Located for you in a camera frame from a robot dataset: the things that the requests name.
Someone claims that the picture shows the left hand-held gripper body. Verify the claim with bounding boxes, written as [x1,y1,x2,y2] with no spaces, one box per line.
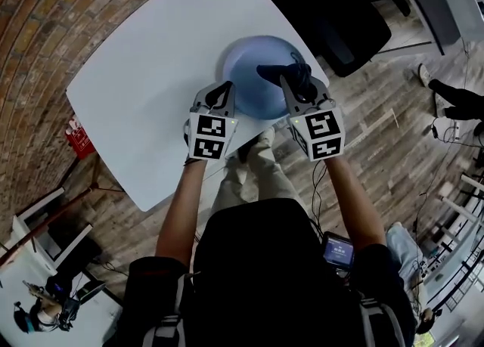
[184,81,240,162]

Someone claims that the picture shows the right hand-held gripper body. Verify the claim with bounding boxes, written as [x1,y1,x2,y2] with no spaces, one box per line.
[285,84,346,163]

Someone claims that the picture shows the dark cloth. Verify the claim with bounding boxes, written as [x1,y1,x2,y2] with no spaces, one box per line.
[256,51,319,101]

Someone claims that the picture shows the blue plate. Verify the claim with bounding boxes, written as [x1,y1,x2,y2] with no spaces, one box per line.
[222,35,304,121]

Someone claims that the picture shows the person's left forearm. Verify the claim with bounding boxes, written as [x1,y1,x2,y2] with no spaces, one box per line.
[154,156,209,264]

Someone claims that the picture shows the person's right forearm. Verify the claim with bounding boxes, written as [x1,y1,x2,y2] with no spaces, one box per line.
[324,154,388,253]

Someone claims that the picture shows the person's white shoe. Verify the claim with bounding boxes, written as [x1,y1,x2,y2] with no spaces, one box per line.
[417,63,433,90]
[433,91,448,119]
[259,127,276,147]

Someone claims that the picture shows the person's beige trousers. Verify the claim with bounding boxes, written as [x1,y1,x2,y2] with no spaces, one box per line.
[209,137,304,218]

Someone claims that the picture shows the black office chair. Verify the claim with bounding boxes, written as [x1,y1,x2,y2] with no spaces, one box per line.
[270,0,393,79]

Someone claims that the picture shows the small black screen device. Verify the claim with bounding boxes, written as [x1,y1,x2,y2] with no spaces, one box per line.
[321,231,356,273]

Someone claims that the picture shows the person's black shirt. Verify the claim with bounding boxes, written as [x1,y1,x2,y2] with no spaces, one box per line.
[120,197,417,347]

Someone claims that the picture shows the brown wooden pole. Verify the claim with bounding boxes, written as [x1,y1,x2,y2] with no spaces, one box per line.
[0,182,100,264]

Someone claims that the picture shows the white open cabinet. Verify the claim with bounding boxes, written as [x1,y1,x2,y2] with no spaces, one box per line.
[11,186,94,265]

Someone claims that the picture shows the black laptop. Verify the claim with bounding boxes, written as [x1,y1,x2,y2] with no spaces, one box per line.
[74,280,107,305]

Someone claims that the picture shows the black cable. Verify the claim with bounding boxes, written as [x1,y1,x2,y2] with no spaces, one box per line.
[309,160,330,228]

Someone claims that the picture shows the black floor cables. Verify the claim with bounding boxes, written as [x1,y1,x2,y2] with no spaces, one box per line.
[430,116,484,152]

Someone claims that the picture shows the white metal frame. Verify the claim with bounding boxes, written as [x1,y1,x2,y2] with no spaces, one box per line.
[427,171,484,314]

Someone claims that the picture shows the grey backpack strap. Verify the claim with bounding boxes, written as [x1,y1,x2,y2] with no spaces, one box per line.
[142,272,194,347]
[358,295,406,347]

